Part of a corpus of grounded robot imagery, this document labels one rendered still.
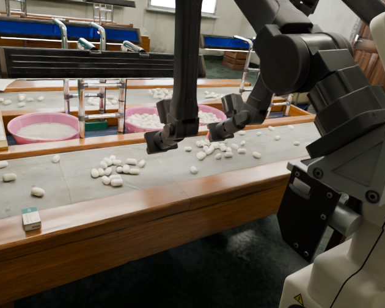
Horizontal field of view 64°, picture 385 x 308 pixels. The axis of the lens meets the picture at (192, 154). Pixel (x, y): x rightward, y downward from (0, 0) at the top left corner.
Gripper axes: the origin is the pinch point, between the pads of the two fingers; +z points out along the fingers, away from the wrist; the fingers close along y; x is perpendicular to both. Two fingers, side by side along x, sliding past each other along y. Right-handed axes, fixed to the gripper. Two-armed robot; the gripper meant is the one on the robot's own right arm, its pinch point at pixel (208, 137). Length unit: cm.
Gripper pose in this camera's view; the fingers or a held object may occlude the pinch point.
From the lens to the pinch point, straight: 120.2
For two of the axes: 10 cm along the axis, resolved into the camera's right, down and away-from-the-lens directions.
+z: -4.9, 2.3, 8.4
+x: 2.3, 9.6, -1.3
